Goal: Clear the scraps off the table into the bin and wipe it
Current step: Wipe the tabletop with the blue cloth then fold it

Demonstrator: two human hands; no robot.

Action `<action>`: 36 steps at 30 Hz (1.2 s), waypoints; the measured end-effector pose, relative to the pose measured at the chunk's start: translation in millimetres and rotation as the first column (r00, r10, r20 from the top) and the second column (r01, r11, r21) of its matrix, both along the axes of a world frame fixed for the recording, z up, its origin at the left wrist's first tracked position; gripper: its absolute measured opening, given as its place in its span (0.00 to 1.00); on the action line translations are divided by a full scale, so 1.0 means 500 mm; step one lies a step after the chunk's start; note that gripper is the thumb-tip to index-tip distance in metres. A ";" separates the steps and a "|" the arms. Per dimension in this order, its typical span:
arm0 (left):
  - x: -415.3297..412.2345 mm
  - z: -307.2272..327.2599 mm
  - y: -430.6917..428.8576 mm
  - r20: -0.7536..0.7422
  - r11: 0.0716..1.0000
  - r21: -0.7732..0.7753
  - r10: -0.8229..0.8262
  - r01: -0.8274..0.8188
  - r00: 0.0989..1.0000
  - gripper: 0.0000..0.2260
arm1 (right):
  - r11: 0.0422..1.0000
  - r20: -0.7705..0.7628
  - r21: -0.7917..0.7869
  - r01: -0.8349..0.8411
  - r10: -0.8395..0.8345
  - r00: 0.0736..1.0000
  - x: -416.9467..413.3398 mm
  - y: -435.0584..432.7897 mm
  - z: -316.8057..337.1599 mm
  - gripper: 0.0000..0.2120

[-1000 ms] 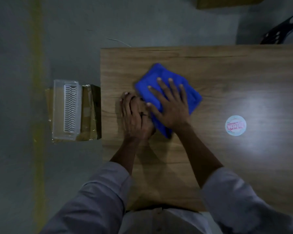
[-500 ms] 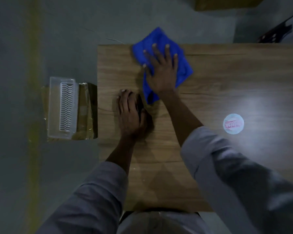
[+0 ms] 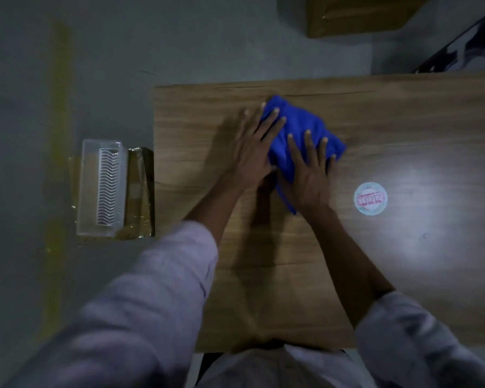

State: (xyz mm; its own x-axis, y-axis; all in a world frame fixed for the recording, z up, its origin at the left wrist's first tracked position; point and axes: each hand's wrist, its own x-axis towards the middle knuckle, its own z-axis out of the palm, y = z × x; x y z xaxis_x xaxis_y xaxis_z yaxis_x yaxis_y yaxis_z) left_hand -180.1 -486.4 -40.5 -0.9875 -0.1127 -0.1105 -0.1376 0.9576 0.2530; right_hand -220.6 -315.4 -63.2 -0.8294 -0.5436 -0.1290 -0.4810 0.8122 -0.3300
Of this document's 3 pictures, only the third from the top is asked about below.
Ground person's left hand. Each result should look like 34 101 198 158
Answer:
222 101 288 190

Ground person's right hand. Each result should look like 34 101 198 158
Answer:
276 130 337 217

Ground blue cloth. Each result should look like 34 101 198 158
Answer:
260 95 347 216

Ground round white foil lid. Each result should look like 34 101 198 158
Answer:
354 181 389 216

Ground person's left forearm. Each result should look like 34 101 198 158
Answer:
184 179 247 245

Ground person's right forearm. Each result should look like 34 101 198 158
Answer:
307 207 396 329

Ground taped brown cardboard box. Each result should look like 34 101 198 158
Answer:
68 147 156 241

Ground wooden table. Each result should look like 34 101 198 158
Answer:
153 70 485 354

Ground clear plastic box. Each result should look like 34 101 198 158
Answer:
75 138 129 238

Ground light denim shirt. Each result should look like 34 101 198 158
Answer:
4 220 485 388

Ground black box with white label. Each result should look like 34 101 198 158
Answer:
412 3 485 74

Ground black trousers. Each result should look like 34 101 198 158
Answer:
193 351 227 384

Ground brown cardboard box with handle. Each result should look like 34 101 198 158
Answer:
306 0 433 39

